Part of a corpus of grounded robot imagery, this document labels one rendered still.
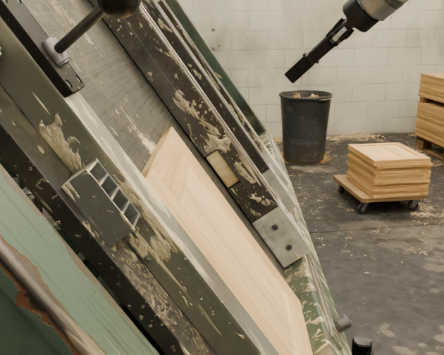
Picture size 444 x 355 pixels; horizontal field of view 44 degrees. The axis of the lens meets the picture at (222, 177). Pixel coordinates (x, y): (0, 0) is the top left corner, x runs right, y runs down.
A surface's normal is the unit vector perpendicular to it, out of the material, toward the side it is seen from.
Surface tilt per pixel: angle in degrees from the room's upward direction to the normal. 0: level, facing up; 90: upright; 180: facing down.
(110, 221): 89
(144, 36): 90
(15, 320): 90
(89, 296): 55
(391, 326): 0
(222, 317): 90
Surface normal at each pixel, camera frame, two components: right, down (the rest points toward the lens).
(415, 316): 0.00, -0.96
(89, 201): 0.01, 0.28
